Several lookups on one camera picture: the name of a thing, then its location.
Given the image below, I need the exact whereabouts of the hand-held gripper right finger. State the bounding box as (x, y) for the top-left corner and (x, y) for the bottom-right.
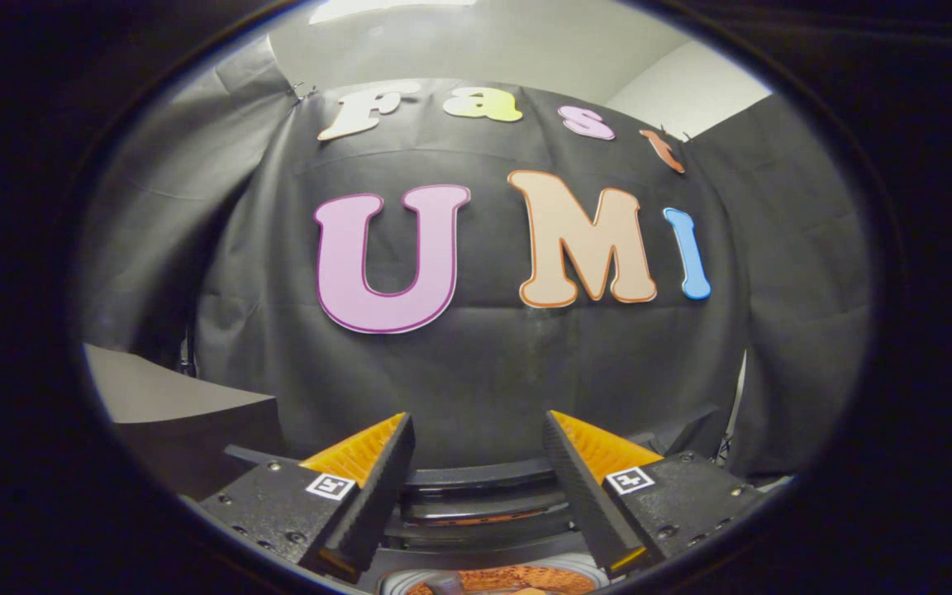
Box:
(542, 409), (774, 579)

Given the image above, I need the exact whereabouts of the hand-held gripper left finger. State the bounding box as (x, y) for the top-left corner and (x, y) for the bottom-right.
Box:
(199, 412), (417, 583)

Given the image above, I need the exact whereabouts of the dark glass washing machine lid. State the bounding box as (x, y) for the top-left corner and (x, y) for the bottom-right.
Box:
(224, 405), (722, 550)

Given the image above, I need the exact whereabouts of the orange clothes garment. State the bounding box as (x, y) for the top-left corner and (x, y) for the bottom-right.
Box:
(406, 564), (597, 595)

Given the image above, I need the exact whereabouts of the black backdrop cloth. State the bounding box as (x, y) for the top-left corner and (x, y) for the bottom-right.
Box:
(79, 37), (872, 480)

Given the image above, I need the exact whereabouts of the grey cabinet with dark top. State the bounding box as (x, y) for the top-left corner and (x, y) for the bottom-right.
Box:
(83, 343), (287, 501)

